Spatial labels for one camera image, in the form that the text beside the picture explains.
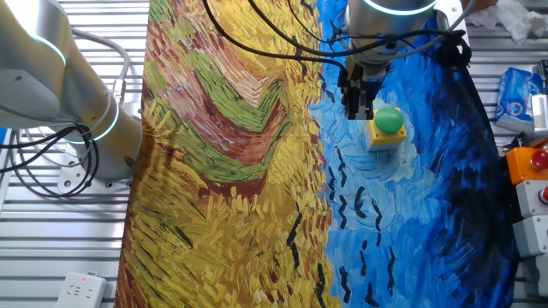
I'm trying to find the grey box green button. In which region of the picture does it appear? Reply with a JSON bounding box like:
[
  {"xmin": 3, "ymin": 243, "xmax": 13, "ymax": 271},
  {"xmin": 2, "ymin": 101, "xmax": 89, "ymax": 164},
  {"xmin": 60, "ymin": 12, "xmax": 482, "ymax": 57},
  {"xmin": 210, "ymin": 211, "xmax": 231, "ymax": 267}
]
[{"xmin": 512, "ymin": 215, "xmax": 548, "ymax": 259}]

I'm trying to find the grey box red mushroom button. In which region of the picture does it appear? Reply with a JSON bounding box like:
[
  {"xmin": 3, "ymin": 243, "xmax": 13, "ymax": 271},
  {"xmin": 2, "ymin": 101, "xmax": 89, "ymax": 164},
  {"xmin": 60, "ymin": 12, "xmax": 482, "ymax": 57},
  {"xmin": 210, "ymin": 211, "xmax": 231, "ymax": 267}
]
[{"xmin": 515, "ymin": 179, "xmax": 548, "ymax": 220}]

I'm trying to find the white power strip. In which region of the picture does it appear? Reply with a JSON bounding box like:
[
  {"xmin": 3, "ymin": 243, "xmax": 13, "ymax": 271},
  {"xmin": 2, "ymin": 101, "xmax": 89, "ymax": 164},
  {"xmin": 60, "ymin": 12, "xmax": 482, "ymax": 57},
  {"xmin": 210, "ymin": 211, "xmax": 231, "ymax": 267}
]
[{"xmin": 54, "ymin": 271, "xmax": 108, "ymax": 308}]

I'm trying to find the blue tissue pack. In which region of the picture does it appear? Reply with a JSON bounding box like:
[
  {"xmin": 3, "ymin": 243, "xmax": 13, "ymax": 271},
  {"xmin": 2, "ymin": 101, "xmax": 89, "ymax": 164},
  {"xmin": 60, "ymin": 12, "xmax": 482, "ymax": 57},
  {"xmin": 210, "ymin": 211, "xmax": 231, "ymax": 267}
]
[{"xmin": 495, "ymin": 66, "xmax": 545, "ymax": 133}]

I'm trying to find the black base cable bundle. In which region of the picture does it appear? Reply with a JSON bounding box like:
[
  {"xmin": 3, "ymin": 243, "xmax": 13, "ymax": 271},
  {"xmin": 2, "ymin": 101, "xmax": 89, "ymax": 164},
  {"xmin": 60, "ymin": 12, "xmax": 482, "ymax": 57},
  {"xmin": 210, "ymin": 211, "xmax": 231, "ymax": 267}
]
[{"xmin": 0, "ymin": 122, "xmax": 101, "ymax": 199}]

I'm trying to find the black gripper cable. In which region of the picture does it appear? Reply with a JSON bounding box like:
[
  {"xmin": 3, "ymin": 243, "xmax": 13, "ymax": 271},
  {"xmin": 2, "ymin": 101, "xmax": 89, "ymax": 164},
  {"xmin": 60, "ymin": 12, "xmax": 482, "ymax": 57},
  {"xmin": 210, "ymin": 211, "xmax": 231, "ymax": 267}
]
[{"xmin": 201, "ymin": 0, "xmax": 350, "ymax": 74}]

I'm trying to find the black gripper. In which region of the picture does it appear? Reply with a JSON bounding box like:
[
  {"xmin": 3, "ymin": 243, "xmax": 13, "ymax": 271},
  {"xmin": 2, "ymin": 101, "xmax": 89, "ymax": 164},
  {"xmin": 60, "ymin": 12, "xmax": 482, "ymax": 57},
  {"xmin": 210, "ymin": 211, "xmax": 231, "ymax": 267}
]
[{"xmin": 337, "ymin": 55, "xmax": 389, "ymax": 121}]

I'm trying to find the orange box red button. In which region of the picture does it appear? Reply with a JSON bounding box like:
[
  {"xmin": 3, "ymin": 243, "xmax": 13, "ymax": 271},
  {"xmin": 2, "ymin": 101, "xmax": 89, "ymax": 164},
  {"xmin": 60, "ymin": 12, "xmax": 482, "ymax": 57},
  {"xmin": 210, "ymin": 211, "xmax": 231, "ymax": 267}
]
[{"xmin": 505, "ymin": 146, "xmax": 548, "ymax": 186}]

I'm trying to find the green button yellow box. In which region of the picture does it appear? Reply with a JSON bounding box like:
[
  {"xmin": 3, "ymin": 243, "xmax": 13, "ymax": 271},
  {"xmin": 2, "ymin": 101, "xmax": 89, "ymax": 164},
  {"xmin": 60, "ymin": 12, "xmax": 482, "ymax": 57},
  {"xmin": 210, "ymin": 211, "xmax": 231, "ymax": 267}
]
[{"xmin": 362, "ymin": 105, "xmax": 408, "ymax": 153}]

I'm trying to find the white crumpled tissue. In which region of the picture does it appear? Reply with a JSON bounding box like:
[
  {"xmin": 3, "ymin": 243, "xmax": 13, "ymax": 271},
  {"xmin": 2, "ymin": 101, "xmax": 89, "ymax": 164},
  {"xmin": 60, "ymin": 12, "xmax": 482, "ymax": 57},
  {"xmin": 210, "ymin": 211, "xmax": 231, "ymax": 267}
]
[{"xmin": 465, "ymin": 0, "xmax": 548, "ymax": 46}]

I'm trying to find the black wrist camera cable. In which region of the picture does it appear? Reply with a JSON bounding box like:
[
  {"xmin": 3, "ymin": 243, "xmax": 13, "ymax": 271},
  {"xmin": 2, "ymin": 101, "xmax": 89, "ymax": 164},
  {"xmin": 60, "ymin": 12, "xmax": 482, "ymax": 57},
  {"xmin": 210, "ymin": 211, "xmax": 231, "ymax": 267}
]
[{"xmin": 247, "ymin": 0, "xmax": 473, "ymax": 72}]

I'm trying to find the painted wheatfield print cloth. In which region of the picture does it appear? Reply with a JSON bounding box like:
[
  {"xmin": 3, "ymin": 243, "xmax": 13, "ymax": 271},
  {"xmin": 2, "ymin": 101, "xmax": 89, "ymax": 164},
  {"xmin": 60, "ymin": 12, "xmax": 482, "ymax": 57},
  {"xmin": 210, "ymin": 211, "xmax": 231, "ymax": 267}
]
[{"xmin": 113, "ymin": 0, "xmax": 521, "ymax": 308}]

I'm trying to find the brown object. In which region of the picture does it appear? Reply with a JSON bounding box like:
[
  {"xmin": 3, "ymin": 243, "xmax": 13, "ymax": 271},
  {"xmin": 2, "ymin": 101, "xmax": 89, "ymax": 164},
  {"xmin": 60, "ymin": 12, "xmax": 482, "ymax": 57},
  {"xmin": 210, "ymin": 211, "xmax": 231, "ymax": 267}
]
[{"xmin": 460, "ymin": 0, "xmax": 500, "ymax": 14}]

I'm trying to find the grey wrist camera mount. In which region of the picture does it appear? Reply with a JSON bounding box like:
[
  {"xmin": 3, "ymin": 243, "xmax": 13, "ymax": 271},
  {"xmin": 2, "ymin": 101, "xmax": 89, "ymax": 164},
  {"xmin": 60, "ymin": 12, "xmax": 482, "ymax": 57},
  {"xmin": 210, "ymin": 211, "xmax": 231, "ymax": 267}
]
[{"xmin": 432, "ymin": 0, "xmax": 471, "ymax": 44}]

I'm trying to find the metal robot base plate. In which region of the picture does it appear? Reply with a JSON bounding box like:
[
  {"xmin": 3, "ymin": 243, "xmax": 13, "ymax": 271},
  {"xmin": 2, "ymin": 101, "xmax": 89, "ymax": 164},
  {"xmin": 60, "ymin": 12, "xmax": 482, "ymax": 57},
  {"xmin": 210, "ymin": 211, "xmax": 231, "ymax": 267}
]
[{"xmin": 57, "ymin": 143, "xmax": 134, "ymax": 194}]

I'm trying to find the silver depth camera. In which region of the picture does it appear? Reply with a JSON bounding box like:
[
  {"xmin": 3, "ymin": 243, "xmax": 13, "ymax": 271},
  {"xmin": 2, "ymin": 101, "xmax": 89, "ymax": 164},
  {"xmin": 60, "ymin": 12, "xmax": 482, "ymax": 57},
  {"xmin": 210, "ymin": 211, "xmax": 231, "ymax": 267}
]
[{"xmin": 530, "ymin": 92, "xmax": 548, "ymax": 134}]

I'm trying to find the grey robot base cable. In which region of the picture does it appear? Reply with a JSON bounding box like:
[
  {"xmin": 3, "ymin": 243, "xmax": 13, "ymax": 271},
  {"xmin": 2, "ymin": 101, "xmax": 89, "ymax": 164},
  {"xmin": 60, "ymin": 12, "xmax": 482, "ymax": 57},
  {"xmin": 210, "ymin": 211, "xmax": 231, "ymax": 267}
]
[{"xmin": 70, "ymin": 26, "xmax": 132, "ymax": 106}]

